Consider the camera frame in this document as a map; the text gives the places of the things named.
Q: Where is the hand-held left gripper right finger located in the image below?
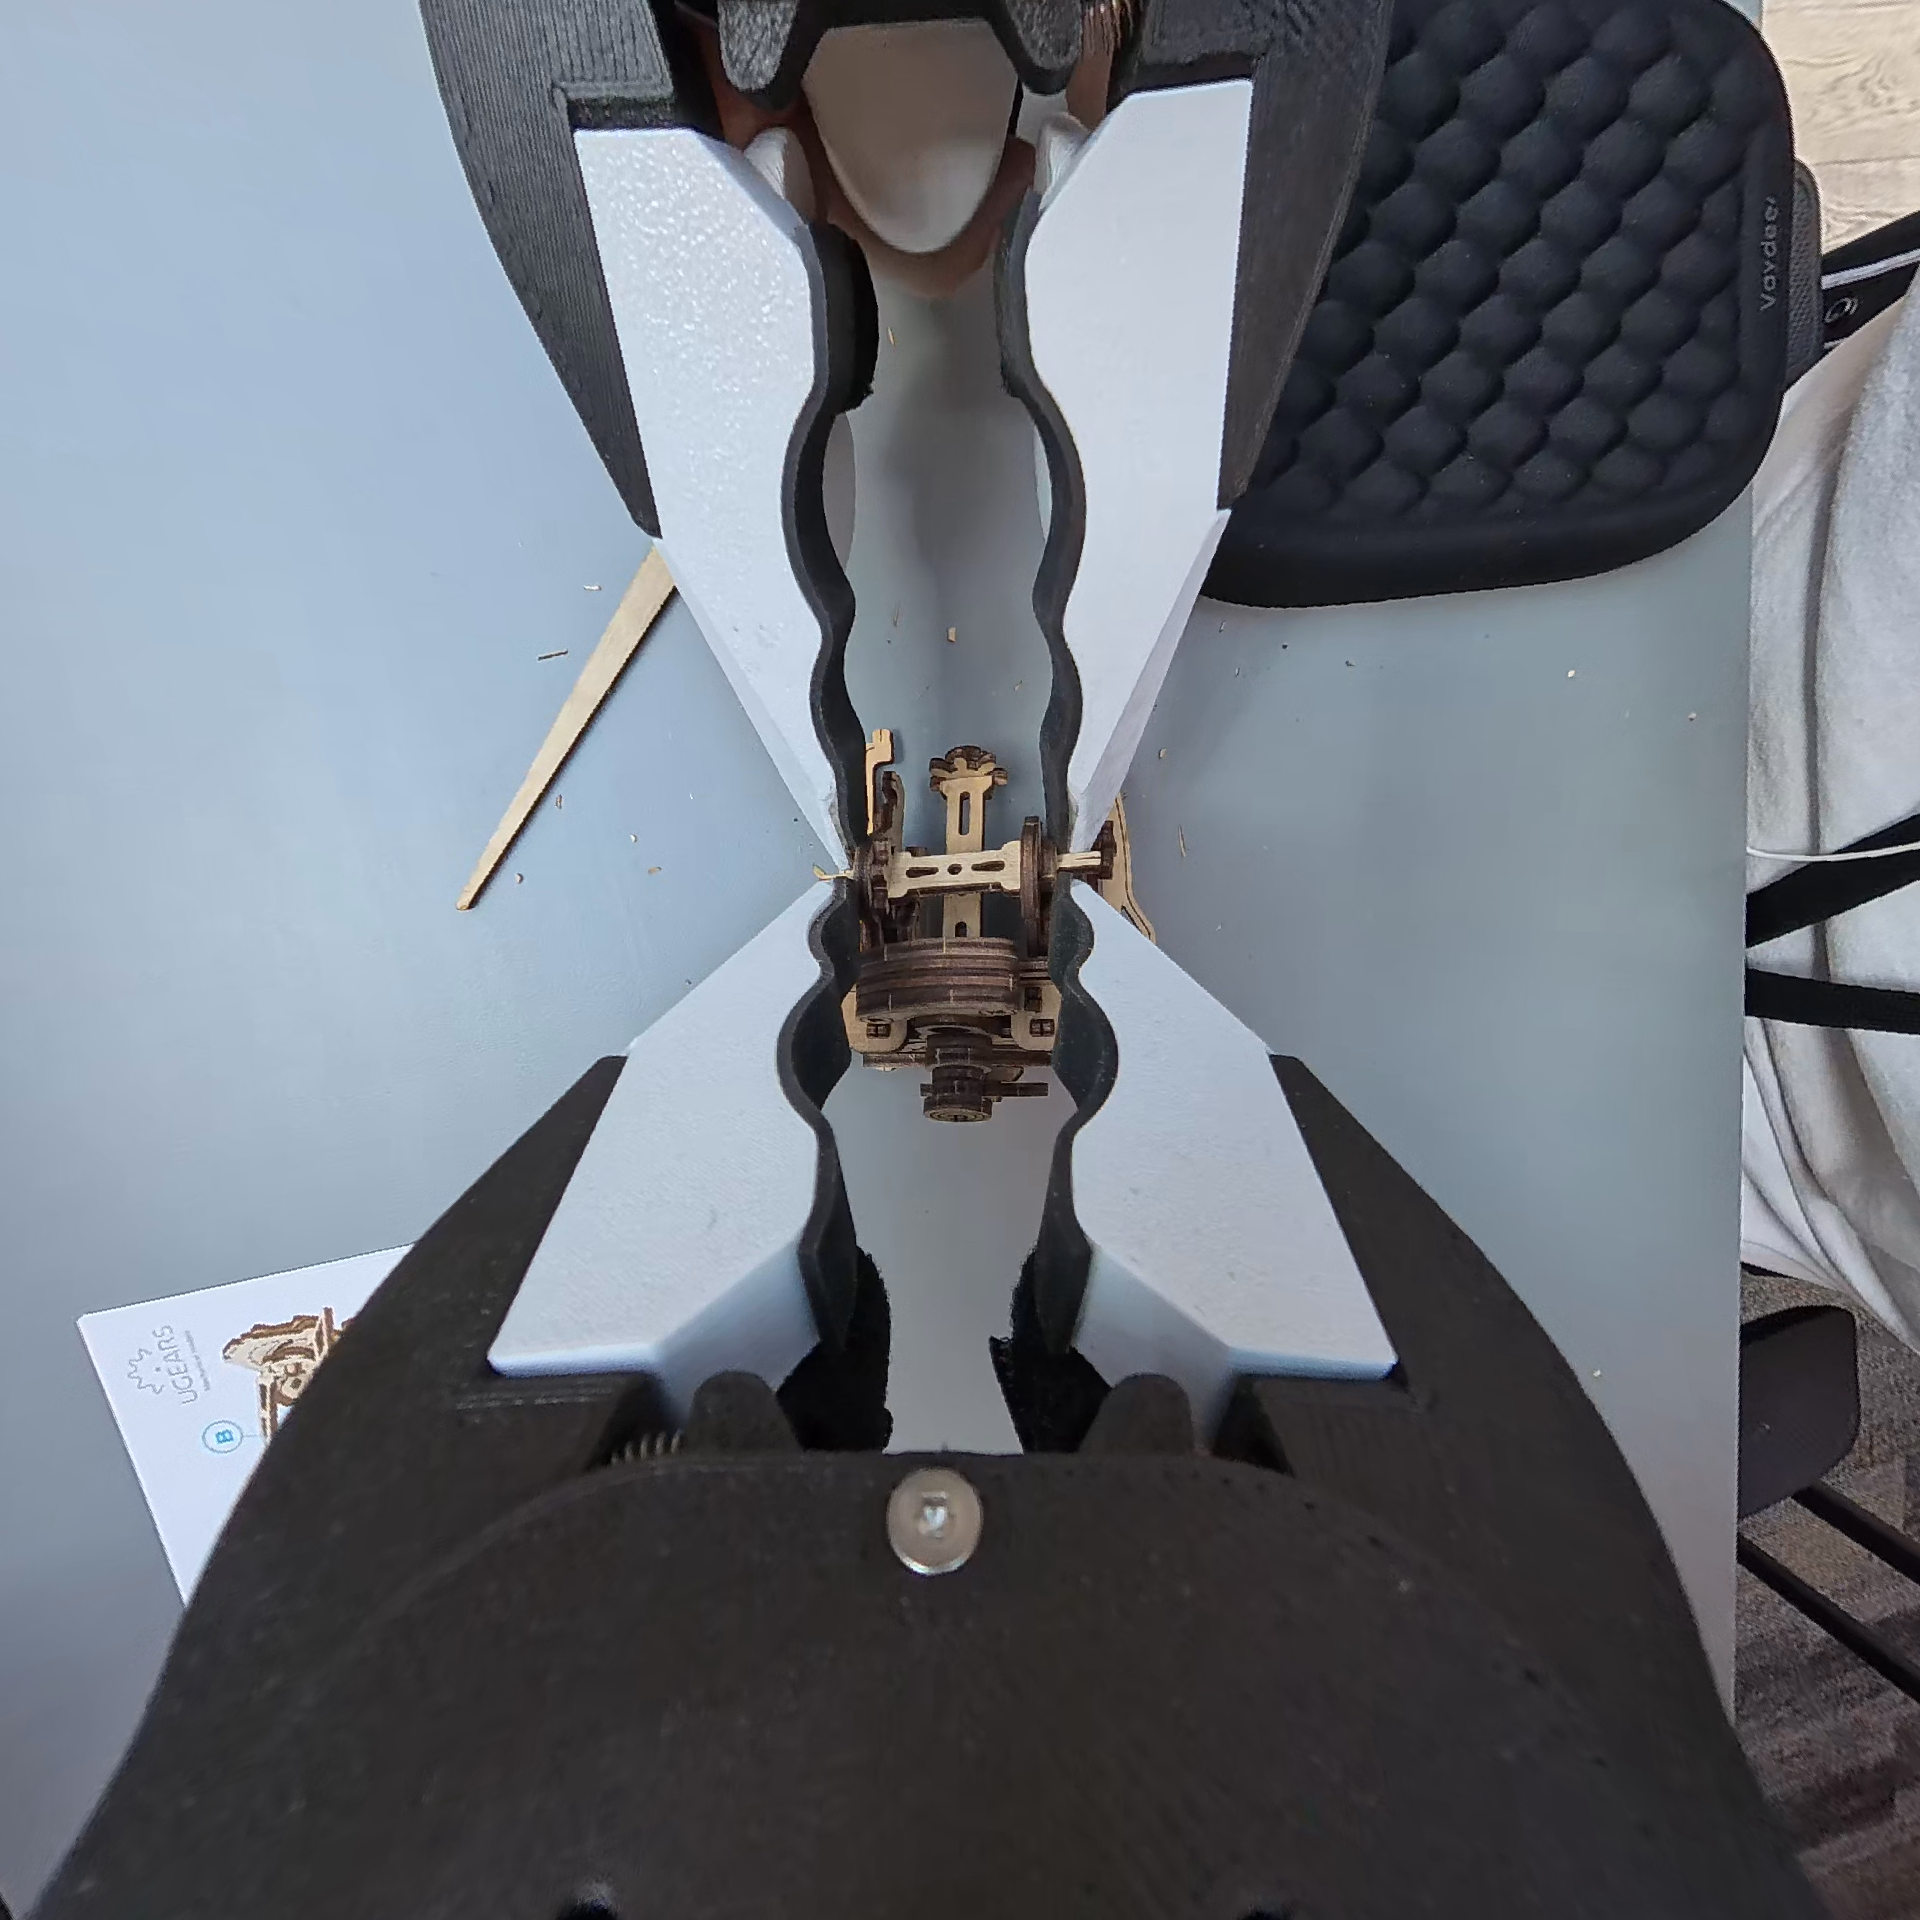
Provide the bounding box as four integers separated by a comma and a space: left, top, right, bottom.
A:
987, 877, 1402, 1453

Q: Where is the thin wooden stick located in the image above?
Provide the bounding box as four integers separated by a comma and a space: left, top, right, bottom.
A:
456, 545, 681, 915

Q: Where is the assembly instruction booklet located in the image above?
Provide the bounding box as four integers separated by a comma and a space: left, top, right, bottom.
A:
79, 1241, 419, 1605

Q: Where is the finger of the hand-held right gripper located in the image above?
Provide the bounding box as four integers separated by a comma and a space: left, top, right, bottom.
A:
569, 123, 882, 873
998, 75, 1259, 845

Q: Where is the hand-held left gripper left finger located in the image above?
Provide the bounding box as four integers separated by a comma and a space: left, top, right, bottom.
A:
488, 880, 897, 1453

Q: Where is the grey desk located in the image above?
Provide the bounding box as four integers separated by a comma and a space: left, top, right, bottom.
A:
0, 0, 1761, 1920

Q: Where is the black white-striped fabric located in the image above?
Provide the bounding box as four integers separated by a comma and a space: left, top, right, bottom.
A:
1793, 162, 1920, 395

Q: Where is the person's white sweatshirt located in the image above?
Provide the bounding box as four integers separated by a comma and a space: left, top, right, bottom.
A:
1739, 211, 1920, 1309

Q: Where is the black strap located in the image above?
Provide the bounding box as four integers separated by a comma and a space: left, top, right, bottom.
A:
1745, 809, 1920, 952
1745, 967, 1920, 1039

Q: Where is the black honeycomb cushion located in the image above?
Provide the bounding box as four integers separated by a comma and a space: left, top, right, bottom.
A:
1201, 0, 1796, 609

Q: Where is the wooden mechanical model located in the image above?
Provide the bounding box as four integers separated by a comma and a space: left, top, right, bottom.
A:
817, 727, 1163, 1128

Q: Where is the person's right hand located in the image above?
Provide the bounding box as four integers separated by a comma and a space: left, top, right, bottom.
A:
828, 211, 1010, 298

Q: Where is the black office chair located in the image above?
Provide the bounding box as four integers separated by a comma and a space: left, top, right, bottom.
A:
1732, 1303, 1920, 1712

